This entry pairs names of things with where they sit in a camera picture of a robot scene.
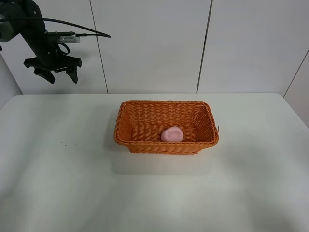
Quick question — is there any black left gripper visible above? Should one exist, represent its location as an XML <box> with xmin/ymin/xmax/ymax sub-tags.
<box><xmin>21</xmin><ymin>20</ymin><xmax>82</xmax><ymax>84</ymax></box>

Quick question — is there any black cable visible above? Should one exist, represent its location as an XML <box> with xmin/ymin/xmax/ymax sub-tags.
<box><xmin>0</xmin><ymin>17</ymin><xmax>112</xmax><ymax>38</ymax></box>

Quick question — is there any pink peach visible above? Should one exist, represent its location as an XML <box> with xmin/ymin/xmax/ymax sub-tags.
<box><xmin>161</xmin><ymin>126</ymin><xmax>183</xmax><ymax>142</ymax></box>

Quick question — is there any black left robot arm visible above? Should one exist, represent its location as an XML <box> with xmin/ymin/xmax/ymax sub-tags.
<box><xmin>0</xmin><ymin>0</ymin><xmax>82</xmax><ymax>84</ymax></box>

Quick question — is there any orange wicker basket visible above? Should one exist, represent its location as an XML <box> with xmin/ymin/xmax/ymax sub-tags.
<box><xmin>114</xmin><ymin>100</ymin><xmax>219</xmax><ymax>155</ymax></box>

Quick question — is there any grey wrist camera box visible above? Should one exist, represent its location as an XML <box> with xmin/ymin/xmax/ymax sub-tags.
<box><xmin>47</xmin><ymin>31</ymin><xmax>80</xmax><ymax>44</ymax></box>

